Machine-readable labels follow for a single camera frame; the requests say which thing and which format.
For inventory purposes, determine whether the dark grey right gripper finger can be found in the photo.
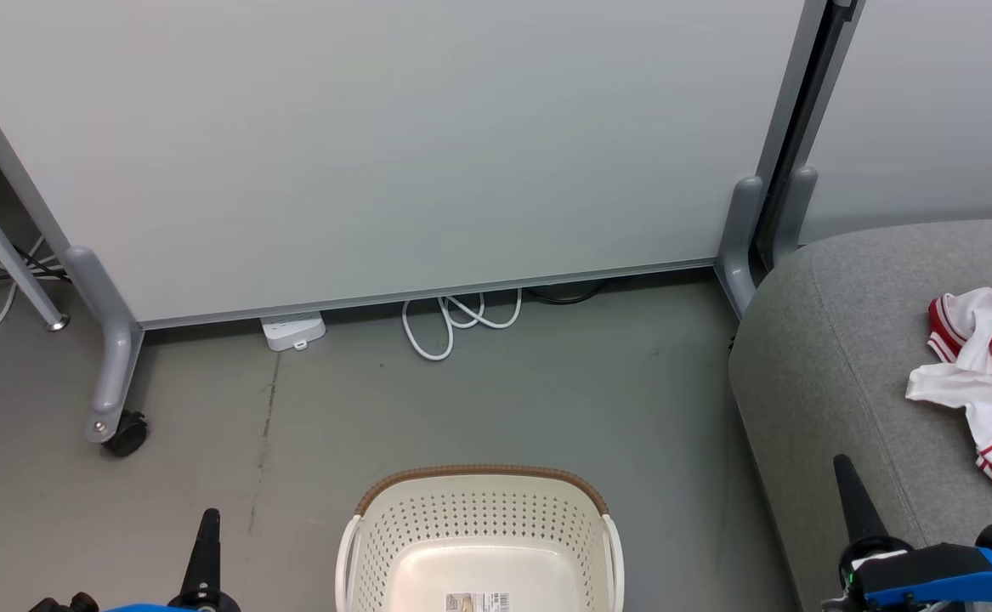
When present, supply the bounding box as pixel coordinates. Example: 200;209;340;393
832;454;889;550

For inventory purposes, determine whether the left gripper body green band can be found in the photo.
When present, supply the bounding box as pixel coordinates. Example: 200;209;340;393
166;590;240;612

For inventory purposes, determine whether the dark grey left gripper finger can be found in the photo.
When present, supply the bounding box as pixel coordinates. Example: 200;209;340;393
179;507;224;594

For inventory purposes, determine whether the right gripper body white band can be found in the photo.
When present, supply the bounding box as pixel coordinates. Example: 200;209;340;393
836;534;917;600

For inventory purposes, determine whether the red and white sports garment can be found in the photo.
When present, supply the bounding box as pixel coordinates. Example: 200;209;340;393
905;242;992;501

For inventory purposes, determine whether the beige perforated laundry basket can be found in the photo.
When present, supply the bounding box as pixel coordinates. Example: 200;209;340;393
336;464;626;612

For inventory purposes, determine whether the black caster wheel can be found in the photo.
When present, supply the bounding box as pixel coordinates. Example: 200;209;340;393
102;411;150;458

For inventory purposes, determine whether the grey fabric sofa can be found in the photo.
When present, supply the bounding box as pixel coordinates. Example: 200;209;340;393
728;218;992;612

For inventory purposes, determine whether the white power strip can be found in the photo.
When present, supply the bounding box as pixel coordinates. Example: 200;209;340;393
259;312;326;352

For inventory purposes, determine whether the printed label sticker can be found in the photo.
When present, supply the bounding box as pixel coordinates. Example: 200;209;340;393
445;592;511;612

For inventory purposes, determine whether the grey table leg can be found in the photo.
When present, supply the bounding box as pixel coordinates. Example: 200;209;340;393
0;157;70;332

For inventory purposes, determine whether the looped white cable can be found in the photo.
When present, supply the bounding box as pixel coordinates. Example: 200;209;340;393
401;289;523;362

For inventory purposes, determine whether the black cable under partition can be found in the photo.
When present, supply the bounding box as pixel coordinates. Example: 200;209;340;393
525;280;607;305

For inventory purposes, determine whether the narrow white partition grey frame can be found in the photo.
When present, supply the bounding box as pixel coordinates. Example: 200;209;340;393
755;0;992;271

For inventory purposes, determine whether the wide white partition grey frame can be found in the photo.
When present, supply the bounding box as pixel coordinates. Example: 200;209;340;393
0;0;832;445

